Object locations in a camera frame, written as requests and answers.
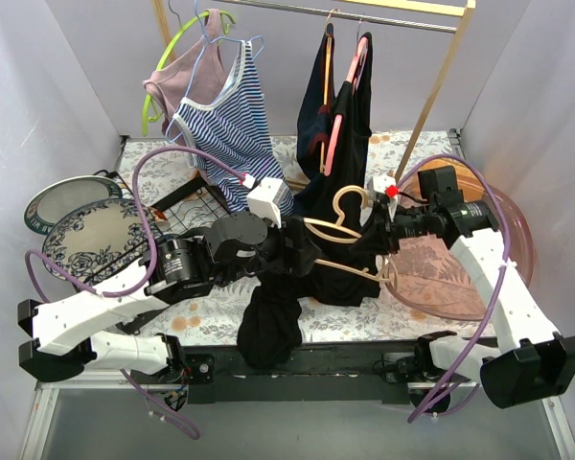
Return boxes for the cream wooden hanger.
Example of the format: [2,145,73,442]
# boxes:
[302,185,400,288]

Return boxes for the black tank top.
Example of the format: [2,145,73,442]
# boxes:
[237,210,389,370]

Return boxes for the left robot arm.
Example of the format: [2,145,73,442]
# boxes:
[17,212,307,383]

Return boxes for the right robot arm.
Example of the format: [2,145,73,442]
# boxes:
[389,166,575,412]

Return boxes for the pink hanger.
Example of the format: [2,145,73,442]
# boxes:
[324,32,373,185]

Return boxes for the blue striped tank top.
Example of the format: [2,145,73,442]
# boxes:
[172,38,297,226]

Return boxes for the navy garment on hanger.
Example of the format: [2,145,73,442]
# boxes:
[296,32,334,180]

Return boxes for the green plastic hanger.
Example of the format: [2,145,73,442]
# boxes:
[141,9,237,138]

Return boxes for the mauve tank top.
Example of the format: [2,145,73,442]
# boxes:
[140,8,229,135]

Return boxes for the thin wooden hanger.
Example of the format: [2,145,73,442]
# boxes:
[315,10,341,173]

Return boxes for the floral tablecloth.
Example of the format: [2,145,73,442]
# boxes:
[140,131,478,346]

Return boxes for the black hanging garment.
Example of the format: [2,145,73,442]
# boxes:
[294,33,373,221]

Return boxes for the pink transparent basin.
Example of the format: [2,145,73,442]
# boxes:
[383,188,536,321]

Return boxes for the blue floral plate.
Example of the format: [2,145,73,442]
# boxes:
[42,198,149,286]

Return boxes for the wooden clothes rack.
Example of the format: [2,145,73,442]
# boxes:
[151,0,476,178]

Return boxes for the green rimmed plate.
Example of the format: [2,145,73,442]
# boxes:
[23,175,123,235]

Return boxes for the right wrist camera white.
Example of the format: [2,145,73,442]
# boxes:
[362,175,400,228]

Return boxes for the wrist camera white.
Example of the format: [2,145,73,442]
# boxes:
[247,177,288,228]
[362,175,400,228]

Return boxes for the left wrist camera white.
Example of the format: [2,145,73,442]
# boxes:
[247,177,288,228]

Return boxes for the black wire dish rack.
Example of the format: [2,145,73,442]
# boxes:
[71,170,250,336]

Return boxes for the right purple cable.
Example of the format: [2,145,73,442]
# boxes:
[395,153,514,424]

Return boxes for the purple cable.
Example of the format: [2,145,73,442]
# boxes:
[24,146,258,441]
[395,153,514,424]

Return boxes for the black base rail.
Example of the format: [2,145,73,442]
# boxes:
[128,342,442,406]

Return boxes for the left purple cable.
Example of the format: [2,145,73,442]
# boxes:
[24,146,258,441]

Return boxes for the light blue wire hanger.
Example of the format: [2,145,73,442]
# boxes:
[164,0,265,145]

